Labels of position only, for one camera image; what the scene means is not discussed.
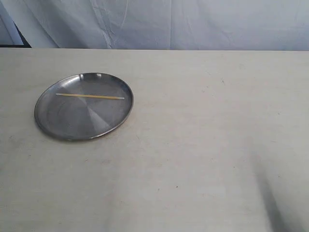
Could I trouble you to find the thin wooden stick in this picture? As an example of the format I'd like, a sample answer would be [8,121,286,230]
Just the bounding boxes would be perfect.
[56,93,125,100]

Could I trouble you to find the round silver metal plate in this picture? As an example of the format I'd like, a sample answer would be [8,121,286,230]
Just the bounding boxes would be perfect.
[34,72,134,141]

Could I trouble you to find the light blue backdrop cloth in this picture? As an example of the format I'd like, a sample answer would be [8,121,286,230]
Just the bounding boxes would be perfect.
[1,0,309,51]

